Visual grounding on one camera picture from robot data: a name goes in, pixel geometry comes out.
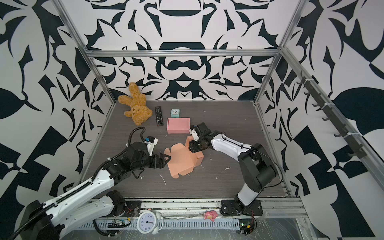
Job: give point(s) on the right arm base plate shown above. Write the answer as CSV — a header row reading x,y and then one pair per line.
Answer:
x,y
236,208

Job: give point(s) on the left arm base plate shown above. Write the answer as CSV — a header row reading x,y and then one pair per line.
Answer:
x,y
126,210

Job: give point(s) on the pink cardboard box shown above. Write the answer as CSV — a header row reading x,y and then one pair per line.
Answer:
x,y
178,126

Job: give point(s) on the left green circuit board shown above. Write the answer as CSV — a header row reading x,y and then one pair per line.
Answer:
x,y
119,223

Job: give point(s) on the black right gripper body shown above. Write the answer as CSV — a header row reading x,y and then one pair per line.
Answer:
x,y
197,146

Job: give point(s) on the small teal alarm clock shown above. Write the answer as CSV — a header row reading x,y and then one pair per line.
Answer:
x,y
175,113

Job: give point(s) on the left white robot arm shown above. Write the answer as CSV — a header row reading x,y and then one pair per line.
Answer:
x,y
91,199

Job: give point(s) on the black wall hook rail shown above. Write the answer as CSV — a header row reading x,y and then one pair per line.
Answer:
x,y
334,115

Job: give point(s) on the black remote control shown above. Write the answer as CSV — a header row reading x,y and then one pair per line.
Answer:
x,y
159,116

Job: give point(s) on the brown plush bunny toy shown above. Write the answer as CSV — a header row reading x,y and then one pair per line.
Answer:
x,y
139,112

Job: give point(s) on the white slotted cable duct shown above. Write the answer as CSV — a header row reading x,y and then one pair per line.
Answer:
x,y
185,224

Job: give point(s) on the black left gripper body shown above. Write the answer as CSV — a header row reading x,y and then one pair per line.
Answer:
x,y
144,162

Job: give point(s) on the orange cardboard box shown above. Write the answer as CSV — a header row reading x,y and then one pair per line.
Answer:
x,y
183,161

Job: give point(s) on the green circuit board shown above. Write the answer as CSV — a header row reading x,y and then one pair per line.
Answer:
x,y
248,227
119,223

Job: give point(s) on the right green circuit board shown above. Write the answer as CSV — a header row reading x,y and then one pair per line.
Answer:
x,y
248,227

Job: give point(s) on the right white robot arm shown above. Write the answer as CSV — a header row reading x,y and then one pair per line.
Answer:
x,y
257,168

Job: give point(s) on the white round alarm clock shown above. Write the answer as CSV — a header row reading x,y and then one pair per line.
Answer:
x,y
150,222

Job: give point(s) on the small pink toy figure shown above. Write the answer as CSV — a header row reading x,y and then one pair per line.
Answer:
x,y
210,215

